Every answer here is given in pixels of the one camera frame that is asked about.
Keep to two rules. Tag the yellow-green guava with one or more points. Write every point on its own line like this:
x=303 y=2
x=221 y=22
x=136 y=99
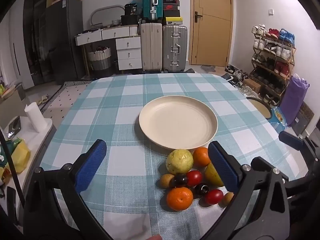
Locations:
x=179 y=161

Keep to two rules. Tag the brown kiwi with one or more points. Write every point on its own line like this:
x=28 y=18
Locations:
x=227 y=198
x=165 y=180

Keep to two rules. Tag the purple bag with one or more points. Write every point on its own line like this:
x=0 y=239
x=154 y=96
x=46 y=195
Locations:
x=293 y=98

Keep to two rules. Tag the teal upright suitcase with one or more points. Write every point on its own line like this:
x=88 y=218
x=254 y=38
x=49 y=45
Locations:
x=153 y=10

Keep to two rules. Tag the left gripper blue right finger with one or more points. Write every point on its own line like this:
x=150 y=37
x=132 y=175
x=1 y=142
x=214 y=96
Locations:
x=223 y=165

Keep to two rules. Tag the beige suitcase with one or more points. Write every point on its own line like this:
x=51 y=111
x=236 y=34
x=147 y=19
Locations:
x=151 y=46

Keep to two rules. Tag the cream round plate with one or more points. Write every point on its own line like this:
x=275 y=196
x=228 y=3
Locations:
x=178 y=122

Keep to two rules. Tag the orange tangerine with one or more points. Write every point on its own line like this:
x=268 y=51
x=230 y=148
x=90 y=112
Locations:
x=201 y=157
x=179 y=198

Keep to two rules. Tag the wooden door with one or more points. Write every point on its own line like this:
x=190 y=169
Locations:
x=211 y=30

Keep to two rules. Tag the smaller red tomato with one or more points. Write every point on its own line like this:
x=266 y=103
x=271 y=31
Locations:
x=213 y=197

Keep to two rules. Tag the white drawer desk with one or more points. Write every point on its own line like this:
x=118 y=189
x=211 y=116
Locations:
x=128 y=44

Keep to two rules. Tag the dark grey refrigerator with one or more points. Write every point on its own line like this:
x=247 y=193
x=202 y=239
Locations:
x=63 y=22

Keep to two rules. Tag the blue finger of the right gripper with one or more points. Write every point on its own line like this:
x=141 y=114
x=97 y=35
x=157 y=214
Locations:
x=291 y=140

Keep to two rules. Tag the oval mirror frame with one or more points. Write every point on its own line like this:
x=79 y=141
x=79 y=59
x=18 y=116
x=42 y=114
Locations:
x=105 y=16

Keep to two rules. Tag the dark plum front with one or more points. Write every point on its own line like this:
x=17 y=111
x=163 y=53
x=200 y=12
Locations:
x=201 y=190

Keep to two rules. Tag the white paper towel roll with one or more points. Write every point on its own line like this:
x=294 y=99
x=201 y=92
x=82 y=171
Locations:
x=35 y=116

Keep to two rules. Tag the green-yellow citrus fruit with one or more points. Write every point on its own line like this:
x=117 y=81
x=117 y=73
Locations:
x=212 y=176

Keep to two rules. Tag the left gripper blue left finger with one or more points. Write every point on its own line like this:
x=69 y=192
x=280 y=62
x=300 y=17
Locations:
x=87 y=165

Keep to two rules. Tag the white side table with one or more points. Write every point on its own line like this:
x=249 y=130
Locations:
x=37 y=144

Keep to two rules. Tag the teal checkered tablecloth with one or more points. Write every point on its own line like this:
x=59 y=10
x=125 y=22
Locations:
x=124 y=195

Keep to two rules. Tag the larger red tomato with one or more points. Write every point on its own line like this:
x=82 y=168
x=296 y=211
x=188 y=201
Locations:
x=194 y=178

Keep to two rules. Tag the dark plum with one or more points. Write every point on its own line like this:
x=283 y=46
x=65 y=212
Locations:
x=180 y=180
x=201 y=190

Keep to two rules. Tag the woven laundry basket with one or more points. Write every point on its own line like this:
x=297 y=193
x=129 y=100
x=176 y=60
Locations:
x=100 y=59

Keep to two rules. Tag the yellow plastic bag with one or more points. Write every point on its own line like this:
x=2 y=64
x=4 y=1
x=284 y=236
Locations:
x=20 y=154

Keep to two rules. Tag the wooden shoe rack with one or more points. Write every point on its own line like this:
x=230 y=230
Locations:
x=273 y=62

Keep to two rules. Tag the stacked shoe boxes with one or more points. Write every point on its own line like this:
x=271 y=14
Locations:
x=171 y=12

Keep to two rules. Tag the silver suitcase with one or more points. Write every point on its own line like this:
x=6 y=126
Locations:
x=175 y=40

